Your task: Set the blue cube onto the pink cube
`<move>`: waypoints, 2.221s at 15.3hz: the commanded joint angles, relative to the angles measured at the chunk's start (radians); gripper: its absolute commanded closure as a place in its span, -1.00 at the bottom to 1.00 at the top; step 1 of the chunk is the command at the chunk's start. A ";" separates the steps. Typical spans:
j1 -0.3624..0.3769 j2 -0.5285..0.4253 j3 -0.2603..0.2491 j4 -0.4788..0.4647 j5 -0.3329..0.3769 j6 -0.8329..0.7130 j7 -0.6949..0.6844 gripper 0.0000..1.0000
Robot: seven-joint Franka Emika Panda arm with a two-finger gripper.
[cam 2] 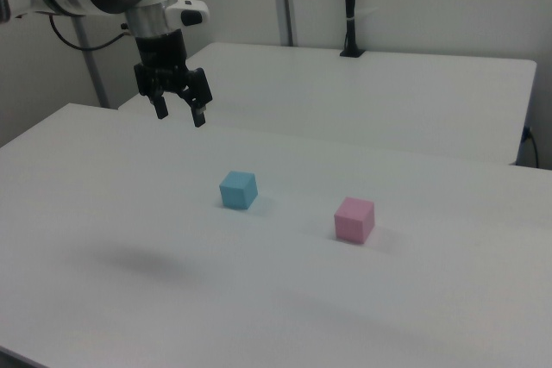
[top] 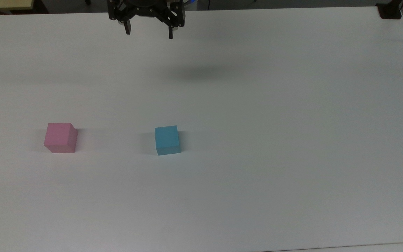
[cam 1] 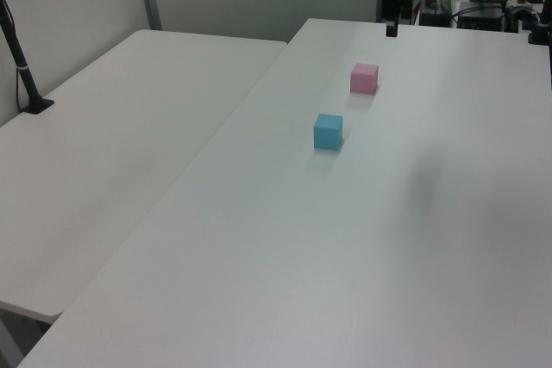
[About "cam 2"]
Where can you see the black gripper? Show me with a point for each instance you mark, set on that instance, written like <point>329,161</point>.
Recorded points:
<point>161,53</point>

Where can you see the blue foam cube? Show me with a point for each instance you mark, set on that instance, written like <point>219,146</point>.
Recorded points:
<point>236,191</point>

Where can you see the pink foam cube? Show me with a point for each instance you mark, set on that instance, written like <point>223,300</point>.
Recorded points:
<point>353,221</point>

